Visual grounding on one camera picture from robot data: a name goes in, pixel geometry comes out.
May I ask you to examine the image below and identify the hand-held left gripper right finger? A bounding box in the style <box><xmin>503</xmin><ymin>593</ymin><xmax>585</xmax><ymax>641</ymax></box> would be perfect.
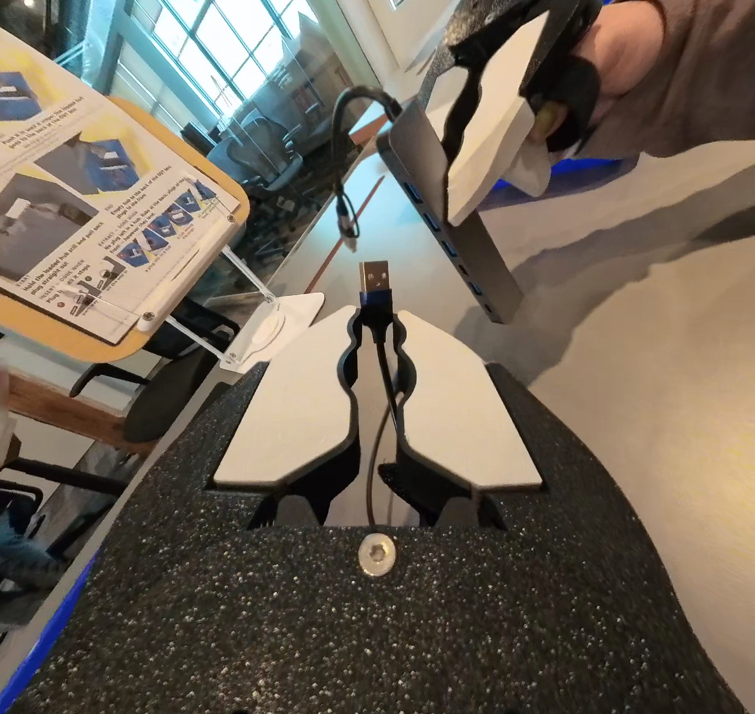
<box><xmin>394</xmin><ymin>310</ymin><xmax>543</xmax><ymax>491</ymax></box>

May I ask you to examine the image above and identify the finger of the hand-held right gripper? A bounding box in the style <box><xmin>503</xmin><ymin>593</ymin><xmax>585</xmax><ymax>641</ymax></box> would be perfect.
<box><xmin>441</xmin><ymin>11</ymin><xmax>553</xmax><ymax>226</ymax></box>

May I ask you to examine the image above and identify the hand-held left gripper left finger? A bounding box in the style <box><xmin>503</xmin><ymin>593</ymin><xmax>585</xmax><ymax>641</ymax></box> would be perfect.
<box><xmin>212</xmin><ymin>306</ymin><xmax>362</xmax><ymax>489</ymax></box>

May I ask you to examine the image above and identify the grey usb hub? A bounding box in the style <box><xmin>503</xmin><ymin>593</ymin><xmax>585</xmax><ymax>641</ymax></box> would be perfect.
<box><xmin>376</xmin><ymin>100</ymin><xmax>526</xmax><ymax>325</ymax></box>

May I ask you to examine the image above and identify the blue plastic bin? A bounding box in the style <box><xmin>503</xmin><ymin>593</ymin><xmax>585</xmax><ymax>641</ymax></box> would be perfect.
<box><xmin>488</xmin><ymin>0</ymin><xmax>676</xmax><ymax>197</ymax></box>

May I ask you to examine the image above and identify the thick black hub cable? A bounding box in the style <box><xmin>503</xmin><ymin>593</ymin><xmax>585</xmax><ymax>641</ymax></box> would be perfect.
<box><xmin>330</xmin><ymin>87</ymin><xmax>403</xmax><ymax>255</ymax></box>

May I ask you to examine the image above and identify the black usb cable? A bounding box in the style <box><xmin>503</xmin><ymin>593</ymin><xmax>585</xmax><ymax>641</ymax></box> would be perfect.
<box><xmin>359</xmin><ymin>260</ymin><xmax>411</xmax><ymax>527</ymax></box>

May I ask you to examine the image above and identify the person's right forearm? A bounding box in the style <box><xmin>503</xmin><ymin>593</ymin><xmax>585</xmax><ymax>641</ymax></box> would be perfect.
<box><xmin>575</xmin><ymin>0</ymin><xmax>755</xmax><ymax>161</ymax></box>

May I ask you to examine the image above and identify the person's right hand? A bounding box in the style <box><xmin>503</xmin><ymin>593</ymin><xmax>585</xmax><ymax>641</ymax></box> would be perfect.
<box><xmin>581</xmin><ymin>3</ymin><xmax>673</xmax><ymax>144</ymax></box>

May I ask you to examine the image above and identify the black office chair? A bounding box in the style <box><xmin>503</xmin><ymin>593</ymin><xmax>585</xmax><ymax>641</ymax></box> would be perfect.
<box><xmin>70</xmin><ymin>298</ymin><xmax>243</xmax><ymax>445</ymax></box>

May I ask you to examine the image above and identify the grey mesh office chair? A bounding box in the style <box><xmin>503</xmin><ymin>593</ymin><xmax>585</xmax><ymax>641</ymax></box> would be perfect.
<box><xmin>227</xmin><ymin>115</ymin><xmax>306</xmax><ymax>197</ymax></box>

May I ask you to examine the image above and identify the instruction board with white stand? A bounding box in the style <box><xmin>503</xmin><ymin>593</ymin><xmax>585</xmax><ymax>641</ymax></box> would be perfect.
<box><xmin>0</xmin><ymin>26</ymin><xmax>326</xmax><ymax>373</ymax></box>

